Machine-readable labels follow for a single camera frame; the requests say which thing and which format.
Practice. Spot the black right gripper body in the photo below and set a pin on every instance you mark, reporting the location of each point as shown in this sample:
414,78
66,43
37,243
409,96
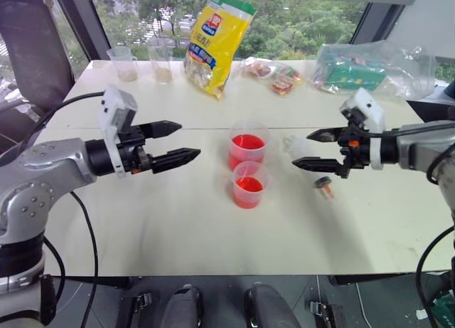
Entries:
357,152

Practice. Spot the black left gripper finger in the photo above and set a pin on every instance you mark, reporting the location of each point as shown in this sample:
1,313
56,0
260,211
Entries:
174,158
160,128

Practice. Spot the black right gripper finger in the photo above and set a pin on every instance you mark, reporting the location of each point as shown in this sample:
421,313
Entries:
327,135
318,164

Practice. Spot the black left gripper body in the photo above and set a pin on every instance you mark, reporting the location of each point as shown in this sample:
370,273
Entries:
132,153

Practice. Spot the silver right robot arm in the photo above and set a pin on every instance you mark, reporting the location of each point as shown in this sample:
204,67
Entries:
416,146

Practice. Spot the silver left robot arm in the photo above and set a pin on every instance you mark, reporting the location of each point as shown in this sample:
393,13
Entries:
46,164

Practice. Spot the clear plastic cup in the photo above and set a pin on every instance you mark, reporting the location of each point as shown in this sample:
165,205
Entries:
161,66

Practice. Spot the large clear cup red liquid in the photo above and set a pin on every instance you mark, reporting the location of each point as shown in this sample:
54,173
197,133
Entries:
247,144

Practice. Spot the small clear cup red liquid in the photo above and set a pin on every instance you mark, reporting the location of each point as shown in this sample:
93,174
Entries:
248,189

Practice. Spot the green cardboard box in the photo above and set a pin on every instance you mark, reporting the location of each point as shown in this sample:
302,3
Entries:
355,77

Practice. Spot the clear bag of snack packets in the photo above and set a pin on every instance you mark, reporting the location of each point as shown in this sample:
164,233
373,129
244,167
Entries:
279,77

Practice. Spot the large clear plastic bag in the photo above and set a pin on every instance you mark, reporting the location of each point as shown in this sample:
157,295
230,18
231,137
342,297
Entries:
401,70

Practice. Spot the yellow snack bag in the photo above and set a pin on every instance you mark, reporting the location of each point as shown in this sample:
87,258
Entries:
217,47

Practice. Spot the black office chair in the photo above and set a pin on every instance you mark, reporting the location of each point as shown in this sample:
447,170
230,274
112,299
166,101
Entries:
32,50

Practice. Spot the black metal buckle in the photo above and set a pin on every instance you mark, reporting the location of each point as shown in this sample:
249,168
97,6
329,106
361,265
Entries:
142,303
325,313

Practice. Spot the dark rounded shape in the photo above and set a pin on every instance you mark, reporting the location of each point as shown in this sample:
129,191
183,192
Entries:
266,306
185,306

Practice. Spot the green object on floor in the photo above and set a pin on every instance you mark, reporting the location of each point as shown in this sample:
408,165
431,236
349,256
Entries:
444,310

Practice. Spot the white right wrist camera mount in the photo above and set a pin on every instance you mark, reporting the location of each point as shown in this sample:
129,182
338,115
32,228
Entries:
371,109

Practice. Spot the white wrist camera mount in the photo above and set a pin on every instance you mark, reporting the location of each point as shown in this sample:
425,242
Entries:
371,109
115,105

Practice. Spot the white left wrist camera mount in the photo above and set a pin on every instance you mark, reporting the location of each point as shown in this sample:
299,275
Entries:
115,105

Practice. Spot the black table frame bar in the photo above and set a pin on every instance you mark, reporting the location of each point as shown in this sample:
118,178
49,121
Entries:
369,279
92,281

